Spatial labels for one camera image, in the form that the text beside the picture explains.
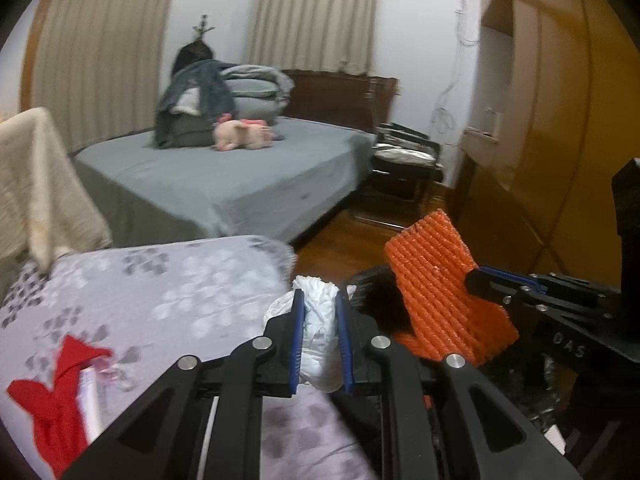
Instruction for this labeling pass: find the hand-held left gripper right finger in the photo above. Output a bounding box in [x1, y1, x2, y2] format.
[335, 290, 591, 480]

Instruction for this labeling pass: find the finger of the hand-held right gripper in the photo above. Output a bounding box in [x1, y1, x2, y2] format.
[470, 285, 543, 314]
[465, 266, 548, 292]

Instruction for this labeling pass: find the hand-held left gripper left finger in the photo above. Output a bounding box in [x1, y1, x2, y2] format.
[60, 289, 307, 480]

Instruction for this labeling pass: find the white cloth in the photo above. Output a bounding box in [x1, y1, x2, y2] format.
[172, 92, 202, 116]
[264, 275, 347, 395]

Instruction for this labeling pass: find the orange ribbed cloth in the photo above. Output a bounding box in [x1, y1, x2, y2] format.
[385, 208, 520, 368]

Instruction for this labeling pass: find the grey floral quilt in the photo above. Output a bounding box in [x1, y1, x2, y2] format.
[0, 235, 381, 480]

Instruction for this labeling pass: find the black metal chair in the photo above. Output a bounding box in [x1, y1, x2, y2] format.
[352, 122, 446, 224]

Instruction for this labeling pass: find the white chair cushion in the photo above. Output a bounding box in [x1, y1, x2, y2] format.
[375, 141, 438, 164]

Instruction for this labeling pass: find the grey bed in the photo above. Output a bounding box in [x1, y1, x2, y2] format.
[72, 116, 378, 249]

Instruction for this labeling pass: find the brown wooden wardrobe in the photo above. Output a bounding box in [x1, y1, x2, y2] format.
[450, 0, 640, 311]

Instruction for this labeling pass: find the white printed wrapper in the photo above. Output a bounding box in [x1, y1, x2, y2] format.
[79, 365, 117, 442]

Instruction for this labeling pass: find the pink plush toy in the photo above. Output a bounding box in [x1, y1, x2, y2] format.
[210, 115, 277, 152]

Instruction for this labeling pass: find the dark wooden headboard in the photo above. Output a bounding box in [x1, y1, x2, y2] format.
[281, 70, 399, 134]

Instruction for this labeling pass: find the red garment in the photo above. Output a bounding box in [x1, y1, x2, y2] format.
[6, 335, 113, 478]

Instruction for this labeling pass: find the white folded cloth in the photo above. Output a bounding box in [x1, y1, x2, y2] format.
[172, 92, 202, 116]

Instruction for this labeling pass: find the dark blue jacket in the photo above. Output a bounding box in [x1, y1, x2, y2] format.
[155, 59, 234, 149]

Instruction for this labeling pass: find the beige quilt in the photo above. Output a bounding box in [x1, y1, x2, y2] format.
[0, 107, 114, 272]

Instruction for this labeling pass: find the narrow beige curtain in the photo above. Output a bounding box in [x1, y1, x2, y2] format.
[247, 0, 382, 76]

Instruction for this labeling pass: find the wooden coat rack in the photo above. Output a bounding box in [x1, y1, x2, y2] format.
[192, 14, 212, 47]

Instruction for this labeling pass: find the wide beige curtain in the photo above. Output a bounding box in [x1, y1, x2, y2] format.
[32, 0, 179, 149]

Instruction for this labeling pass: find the bundle of wall cables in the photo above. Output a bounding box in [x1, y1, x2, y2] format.
[429, 0, 482, 137]

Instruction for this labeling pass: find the wooden window frame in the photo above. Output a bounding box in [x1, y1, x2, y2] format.
[20, 0, 57, 112]

